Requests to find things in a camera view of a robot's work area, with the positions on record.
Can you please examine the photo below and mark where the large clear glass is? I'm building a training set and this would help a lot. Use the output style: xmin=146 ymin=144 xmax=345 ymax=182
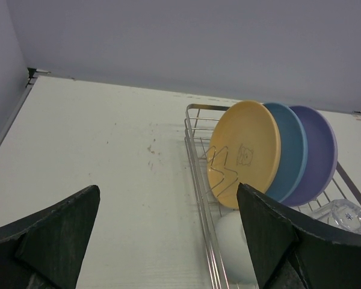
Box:
xmin=309 ymin=199 xmax=361 ymax=235

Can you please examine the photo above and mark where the blue plate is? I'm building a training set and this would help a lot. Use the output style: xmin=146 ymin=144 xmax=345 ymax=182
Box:
xmin=264 ymin=102 xmax=308 ymax=202

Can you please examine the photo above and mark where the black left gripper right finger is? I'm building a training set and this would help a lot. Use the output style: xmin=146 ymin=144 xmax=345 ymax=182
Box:
xmin=236 ymin=184 xmax=361 ymax=288

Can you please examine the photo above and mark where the purple plate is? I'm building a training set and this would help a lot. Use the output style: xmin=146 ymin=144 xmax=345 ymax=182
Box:
xmin=282 ymin=105 xmax=338 ymax=207

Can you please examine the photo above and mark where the metal wire dish rack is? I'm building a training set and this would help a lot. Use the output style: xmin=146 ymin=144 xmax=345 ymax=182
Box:
xmin=184 ymin=104 xmax=361 ymax=288

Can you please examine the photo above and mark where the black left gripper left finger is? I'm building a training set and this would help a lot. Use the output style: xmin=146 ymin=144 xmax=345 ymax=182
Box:
xmin=0 ymin=185 xmax=100 ymax=288

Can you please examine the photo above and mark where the white bowl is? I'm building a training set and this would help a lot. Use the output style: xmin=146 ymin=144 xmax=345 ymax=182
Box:
xmin=215 ymin=211 xmax=257 ymax=285

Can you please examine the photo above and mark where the yellow plate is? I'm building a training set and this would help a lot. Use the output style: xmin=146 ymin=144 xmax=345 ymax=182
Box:
xmin=206 ymin=101 xmax=282 ymax=210

